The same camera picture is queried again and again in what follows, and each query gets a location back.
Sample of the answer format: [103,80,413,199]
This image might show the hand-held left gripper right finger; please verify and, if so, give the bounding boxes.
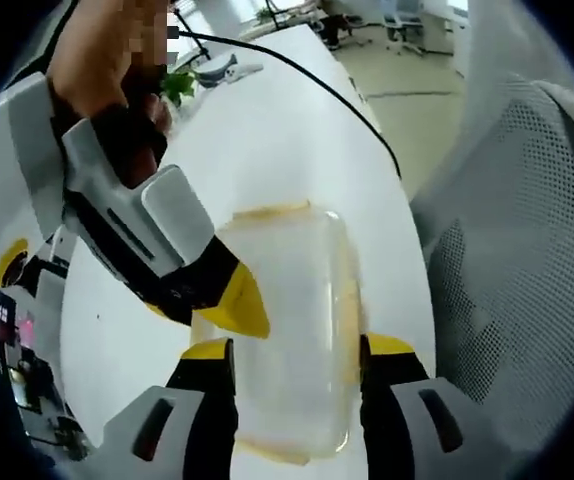
[358,333,470,480]

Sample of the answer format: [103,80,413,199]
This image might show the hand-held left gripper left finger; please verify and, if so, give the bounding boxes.
[100,336,241,480]

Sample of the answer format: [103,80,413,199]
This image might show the clear plastic food container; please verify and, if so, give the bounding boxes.
[188,198,369,464]

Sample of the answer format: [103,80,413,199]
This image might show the person's right hand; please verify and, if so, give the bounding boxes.
[46,0,174,189]

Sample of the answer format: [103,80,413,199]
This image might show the green potted plant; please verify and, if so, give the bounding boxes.
[160,69,199,107]

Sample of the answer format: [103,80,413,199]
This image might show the grey tool on table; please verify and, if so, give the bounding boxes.
[195,53,264,89]

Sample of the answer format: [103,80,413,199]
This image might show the white mesh office chair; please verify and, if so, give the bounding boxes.
[409,69,574,454]

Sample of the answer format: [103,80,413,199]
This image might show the dark office chair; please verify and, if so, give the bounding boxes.
[316,13,372,51]

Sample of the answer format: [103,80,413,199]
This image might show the grey office chair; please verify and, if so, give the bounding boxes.
[382,8,427,57]

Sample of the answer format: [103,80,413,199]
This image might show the yellow ring object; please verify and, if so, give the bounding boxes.
[0,237,31,289]

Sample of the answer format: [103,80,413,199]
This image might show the black cable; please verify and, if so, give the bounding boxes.
[165,28,404,179]

